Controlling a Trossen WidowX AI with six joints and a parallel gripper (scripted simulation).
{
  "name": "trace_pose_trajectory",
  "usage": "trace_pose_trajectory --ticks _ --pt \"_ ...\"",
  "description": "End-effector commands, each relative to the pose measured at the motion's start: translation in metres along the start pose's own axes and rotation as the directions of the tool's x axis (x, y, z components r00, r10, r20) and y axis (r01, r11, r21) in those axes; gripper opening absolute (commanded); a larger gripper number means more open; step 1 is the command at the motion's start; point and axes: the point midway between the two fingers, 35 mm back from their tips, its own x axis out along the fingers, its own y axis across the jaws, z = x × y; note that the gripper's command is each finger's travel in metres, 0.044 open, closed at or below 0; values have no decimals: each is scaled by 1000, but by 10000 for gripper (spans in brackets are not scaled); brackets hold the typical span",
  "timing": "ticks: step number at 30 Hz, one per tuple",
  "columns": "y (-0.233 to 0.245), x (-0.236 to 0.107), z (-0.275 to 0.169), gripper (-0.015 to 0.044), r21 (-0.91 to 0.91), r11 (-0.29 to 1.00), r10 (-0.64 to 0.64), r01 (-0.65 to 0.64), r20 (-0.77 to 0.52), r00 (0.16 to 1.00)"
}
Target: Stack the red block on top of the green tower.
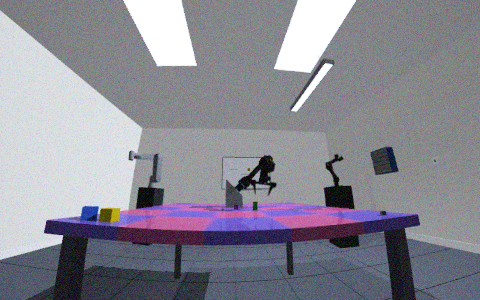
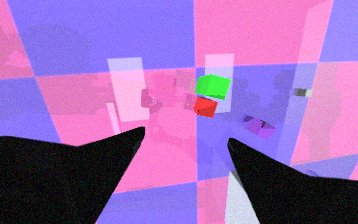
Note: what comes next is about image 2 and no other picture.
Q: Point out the red block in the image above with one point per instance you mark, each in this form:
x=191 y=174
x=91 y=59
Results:
x=205 y=107

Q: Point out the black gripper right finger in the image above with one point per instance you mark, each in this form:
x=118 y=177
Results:
x=280 y=194

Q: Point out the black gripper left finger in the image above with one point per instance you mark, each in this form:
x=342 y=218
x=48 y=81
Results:
x=88 y=173

